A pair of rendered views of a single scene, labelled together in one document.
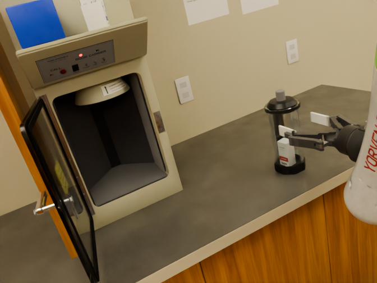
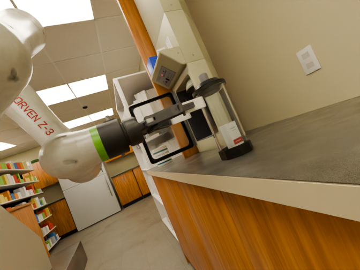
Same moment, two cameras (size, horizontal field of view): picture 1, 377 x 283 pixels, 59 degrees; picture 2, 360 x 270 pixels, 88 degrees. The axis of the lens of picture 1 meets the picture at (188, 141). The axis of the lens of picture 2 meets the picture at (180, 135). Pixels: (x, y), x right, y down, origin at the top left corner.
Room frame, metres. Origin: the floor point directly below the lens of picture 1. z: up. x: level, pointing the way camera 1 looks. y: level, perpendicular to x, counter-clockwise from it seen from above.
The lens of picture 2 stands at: (0.84, -0.88, 1.03)
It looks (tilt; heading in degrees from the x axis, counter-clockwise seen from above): 3 degrees up; 91
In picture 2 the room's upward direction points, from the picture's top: 23 degrees counter-clockwise
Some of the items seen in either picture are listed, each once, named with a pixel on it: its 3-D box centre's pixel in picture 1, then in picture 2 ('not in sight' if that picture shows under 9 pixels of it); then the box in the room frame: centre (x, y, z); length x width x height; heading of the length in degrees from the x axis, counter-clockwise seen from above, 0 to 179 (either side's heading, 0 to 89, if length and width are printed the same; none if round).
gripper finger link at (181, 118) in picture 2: (287, 132); (180, 117); (0.86, -0.28, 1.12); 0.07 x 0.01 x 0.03; 19
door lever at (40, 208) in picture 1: (49, 200); not in sight; (0.66, 0.33, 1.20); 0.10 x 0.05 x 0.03; 12
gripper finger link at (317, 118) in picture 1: (319, 118); (193, 105); (0.90, -0.39, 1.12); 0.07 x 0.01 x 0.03; 19
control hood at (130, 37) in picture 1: (88, 53); (166, 72); (0.90, 0.19, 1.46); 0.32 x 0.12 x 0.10; 110
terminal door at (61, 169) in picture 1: (65, 185); (161, 127); (0.74, 0.32, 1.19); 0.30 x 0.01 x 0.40; 12
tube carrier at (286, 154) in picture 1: (285, 135); (222, 118); (0.98, -0.31, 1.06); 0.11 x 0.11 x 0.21
